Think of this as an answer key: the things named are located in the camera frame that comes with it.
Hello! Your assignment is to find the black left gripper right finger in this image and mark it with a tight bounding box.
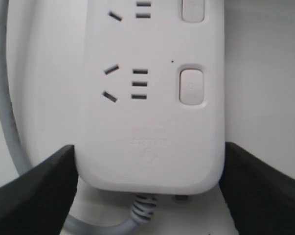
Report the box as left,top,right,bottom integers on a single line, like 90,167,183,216
219,142,295,235

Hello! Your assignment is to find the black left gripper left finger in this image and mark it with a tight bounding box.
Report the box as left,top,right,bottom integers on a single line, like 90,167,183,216
0,145,78,235

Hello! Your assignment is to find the white five-outlet power strip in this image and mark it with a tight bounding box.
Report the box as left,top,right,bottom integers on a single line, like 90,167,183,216
75,0,225,195

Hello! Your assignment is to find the grey power cord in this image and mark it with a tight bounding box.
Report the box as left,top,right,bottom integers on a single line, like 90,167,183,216
0,0,158,235

